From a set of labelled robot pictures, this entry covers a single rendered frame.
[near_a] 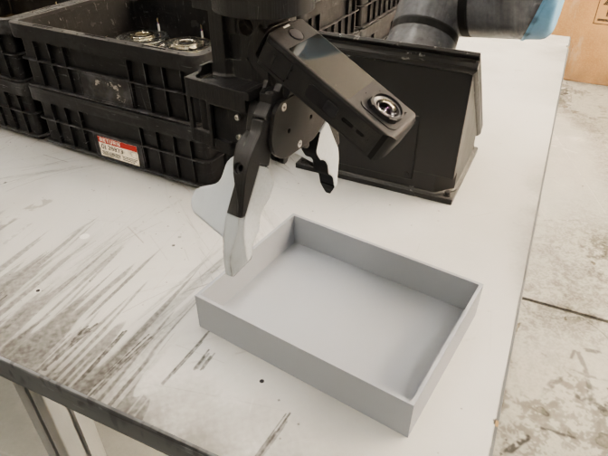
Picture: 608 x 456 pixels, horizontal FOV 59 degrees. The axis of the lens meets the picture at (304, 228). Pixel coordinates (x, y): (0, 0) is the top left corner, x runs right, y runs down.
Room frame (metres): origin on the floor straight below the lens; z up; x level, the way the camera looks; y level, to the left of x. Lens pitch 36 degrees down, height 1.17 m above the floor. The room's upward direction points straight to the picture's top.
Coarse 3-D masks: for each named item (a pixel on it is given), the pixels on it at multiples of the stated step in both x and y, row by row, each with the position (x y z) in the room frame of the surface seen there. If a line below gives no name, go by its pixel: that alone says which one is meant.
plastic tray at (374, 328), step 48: (288, 240) 0.60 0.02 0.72; (336, 240) 0.57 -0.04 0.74; (240, 288) 0.51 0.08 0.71; (288, 288) 0.51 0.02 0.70; (336, 288) 0.51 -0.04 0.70; (384, 288) 0.51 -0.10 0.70; (432, 288) 0.50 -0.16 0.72; (480, 288) 0.46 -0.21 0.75; (240, 336) 0.42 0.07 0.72; (288, 336) 0.43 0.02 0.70; (336, 336) 0.43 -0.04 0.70; (384, 336) 0.43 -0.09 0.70; (432, 336) 0.43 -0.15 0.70; (336, 384) 0.35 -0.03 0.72; (384, 384) 0.36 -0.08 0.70; (432, 384) 0.35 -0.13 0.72
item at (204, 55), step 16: (80, 0) 1.07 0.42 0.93; (96, 0) 1.08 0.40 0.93; (32, 16) 0.95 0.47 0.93; (16, 32) 0.91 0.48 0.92; (32, 32) 0.89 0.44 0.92; (48, 32) 0.87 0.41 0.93; (64, 32) 0.86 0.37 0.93; (80, 48) 0.84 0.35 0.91; (96, 48) 0.82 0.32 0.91; (112, 48) 0.81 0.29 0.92; (128, 48) 0.79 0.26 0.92; (144, 48) 0.78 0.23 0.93; (160, 48) 0.78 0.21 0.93; (208, 48) 0.77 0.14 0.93; (160, 64) 0.76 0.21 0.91; (176, 64) 0.75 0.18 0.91; (192, 64) 0.74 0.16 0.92
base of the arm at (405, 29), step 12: (396, 24) 0.92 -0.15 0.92; (408, 24) 0.90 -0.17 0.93; (420, 24) 0.89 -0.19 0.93; (432, 24) 0.89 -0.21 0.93; (444, 24) 0.89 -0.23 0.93; (396, 36) 0.89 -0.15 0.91; (408, 36) 0.87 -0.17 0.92; (420, 36) 0.87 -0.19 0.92; (432, 36) 0.87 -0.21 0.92; (444, 36) 0.88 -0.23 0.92; (456, 36) 0.90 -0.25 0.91
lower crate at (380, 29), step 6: (390, 12) 1.43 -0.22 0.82; (384, 18) 1.38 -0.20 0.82; (390, 18) 1.42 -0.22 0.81; (372, 24) 1.31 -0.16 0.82; (378, 24) 1.35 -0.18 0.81; (384, 24) 1.39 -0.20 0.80; (390, 24) 1.46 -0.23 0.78; (360, 30) 1.27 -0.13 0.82; (366, 30) 1.29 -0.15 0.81; (372, 30) 1.32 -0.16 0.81; (378, 30) 1.39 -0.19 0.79; (384, 30) 1.42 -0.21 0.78; (366, 36) 1.29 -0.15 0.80; (372, 36) 1.34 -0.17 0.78; (378, 36) 1.39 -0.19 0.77; (384, 36) 1.42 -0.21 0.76
